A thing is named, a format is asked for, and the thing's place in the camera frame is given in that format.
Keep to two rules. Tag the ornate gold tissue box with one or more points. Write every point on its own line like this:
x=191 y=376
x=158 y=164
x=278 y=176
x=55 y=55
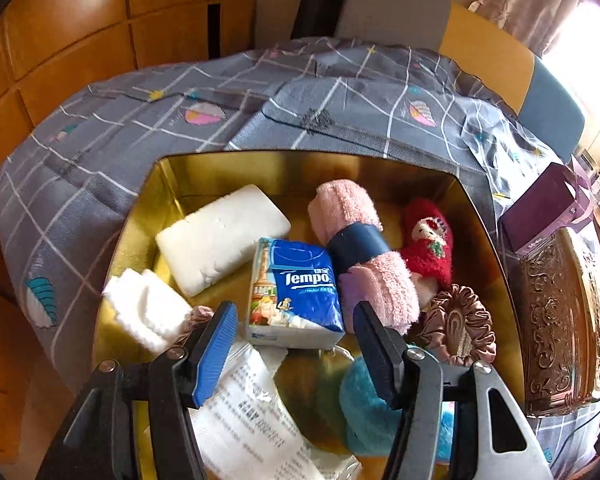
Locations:
x=555 y=320

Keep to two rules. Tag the pink satin scrunchie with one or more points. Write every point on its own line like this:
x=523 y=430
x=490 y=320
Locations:
x=200 y=316

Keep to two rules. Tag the gold metal tin box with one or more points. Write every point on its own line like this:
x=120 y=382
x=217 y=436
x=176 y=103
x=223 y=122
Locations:
x=280 y=175

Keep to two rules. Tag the wooden wardrobe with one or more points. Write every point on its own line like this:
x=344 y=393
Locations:
x=80 y=35

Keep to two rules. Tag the pink towel roll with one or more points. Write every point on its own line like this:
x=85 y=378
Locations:
x=345 y=205

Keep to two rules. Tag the black rolled mat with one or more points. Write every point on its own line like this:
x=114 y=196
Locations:
x=320 y=5

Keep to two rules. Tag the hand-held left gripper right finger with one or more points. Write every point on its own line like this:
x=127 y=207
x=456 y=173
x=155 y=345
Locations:
x=375 y=345

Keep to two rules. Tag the brown satin scrunchie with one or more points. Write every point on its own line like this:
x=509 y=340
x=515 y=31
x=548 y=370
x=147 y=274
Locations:
x=475 y=320

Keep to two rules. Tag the blue tissue packet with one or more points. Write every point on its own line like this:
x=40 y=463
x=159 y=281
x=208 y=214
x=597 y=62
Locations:
x=295 y=300

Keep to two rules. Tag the grey yellow blue headboard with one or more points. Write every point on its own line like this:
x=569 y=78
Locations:
x=480 y=40

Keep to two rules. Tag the red christmas sock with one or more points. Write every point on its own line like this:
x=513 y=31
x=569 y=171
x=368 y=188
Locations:
x=425 y=260

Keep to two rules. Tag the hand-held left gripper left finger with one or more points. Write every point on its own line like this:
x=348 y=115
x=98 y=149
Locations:
x=215 y=355

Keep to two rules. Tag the white soft tissue pack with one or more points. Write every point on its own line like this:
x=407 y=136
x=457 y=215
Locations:
x=220 y=240

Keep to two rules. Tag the blue plush toy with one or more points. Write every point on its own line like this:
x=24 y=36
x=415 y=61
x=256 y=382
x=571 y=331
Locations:
x=365 y=410

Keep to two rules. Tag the purple cardboard box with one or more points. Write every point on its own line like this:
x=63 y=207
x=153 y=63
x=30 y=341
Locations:
x=540 y=210

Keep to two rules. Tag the printed white packet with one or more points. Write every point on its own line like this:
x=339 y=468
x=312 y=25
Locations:
x=250 y=410

